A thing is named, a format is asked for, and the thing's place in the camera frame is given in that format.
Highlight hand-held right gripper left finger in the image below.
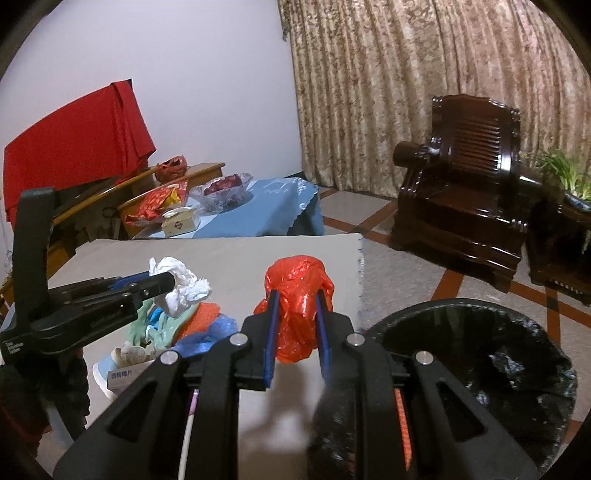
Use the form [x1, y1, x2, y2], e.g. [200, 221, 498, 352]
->
[54, 290, 282, 480]

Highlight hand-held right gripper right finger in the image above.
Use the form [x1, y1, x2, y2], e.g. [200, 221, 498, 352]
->
[314, 291, 541, 480]

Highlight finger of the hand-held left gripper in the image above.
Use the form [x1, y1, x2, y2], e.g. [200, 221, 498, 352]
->
[51, 271, 154, 302]
[69, 271, 177, 324]

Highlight white tissue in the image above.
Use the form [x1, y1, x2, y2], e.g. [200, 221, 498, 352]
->
[148, 256, 214, 319]

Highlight green rubber glove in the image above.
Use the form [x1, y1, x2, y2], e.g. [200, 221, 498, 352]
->
[152, 305, 202, 350]
[113, 300, 160, 367]

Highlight blue plastic bag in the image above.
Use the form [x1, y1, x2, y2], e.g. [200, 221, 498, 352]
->
[173, 314, 241, 359]

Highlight orange knitted cloth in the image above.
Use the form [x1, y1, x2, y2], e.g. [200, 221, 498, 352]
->
[187, 302, 228, 336]

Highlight white paper box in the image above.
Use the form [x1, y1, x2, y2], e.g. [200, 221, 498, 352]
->
[92, 357, 163, 398]

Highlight trash bin with black bag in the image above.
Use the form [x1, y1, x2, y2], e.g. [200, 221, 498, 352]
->
[365, 299, 579, 480]

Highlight tissue box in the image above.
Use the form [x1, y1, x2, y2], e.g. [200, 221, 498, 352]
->
[161, 206, 202, 239]

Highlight red and yellow snack bag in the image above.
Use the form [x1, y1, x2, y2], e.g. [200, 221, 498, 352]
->
[122, 181, 190, 228]

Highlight beige table cloth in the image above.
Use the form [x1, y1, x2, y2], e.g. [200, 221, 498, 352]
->
[37, 233, 364, 480]

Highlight red items in plastic bag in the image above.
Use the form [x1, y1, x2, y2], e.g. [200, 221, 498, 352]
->
[190, 172, 254, 214]

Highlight small red plastic bag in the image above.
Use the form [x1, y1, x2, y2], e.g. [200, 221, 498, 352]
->
[154, 156, 189, 184]

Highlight red fruits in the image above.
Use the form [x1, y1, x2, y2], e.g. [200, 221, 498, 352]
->
[204, 175, 245, 195]

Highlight red cloth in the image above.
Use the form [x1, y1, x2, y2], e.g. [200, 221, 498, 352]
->
[4, 80, 157, 227]

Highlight blue tablecloth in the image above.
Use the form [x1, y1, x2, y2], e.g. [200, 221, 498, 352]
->
[134, 178, 324, 241]

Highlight dark wooden armchair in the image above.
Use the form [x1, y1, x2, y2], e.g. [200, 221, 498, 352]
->
[389, 93, 543, 292]

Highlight dark wooden side table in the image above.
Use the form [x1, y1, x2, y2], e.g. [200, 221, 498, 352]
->
[526, 185, 591, 306]

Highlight beige patterned curtain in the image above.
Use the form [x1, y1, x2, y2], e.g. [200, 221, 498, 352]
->
[277, 0, 591, 200]

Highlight green potted plant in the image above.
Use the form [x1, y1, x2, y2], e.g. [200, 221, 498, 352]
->
[531, 148, 591, 204]

